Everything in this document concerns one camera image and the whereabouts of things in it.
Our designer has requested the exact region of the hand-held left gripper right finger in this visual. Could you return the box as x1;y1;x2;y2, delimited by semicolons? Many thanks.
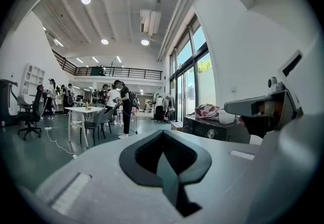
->
161;129;264;224

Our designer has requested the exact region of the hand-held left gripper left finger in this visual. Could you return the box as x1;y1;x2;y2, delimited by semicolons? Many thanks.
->
35;129;189;224

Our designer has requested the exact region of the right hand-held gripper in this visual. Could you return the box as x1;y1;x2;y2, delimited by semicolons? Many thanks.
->
224;50;304;139

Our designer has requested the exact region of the glass sliding door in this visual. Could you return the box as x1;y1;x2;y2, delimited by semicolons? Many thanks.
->
169;14;216;122

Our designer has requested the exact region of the black and white printer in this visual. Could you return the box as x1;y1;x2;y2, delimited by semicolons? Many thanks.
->
0;78;19;126

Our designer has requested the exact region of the white plastic box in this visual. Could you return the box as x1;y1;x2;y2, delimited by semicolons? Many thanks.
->
217;109;237;125

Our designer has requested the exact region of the pink checked cloth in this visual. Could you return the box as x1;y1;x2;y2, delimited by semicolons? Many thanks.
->
194;103;221;119

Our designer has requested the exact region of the gray chair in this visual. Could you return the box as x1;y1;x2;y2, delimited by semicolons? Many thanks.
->
80;108;107;146
101;108;116;134

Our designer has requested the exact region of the black tripod stand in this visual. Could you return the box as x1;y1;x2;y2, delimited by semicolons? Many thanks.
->
130;113;139;135

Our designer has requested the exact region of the white table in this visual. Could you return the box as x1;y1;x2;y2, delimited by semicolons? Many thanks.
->
64;106;107;148

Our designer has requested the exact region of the clothes rack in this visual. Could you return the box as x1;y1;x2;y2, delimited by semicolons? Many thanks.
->
161;93;177;124

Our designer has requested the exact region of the black office chair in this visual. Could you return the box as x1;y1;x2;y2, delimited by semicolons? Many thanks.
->
17;84;44;140

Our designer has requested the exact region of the black mezzanine railing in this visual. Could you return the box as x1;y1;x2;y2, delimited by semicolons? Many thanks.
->
52;49;163;81

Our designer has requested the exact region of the ceiling air conditioner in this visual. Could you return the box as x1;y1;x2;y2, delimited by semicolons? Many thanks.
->
140;9;163;36

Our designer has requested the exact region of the white cable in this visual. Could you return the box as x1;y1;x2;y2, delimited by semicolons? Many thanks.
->
47;129;78;160

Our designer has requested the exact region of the white wall shelf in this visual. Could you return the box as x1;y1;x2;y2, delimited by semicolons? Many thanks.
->
20;63;46;96

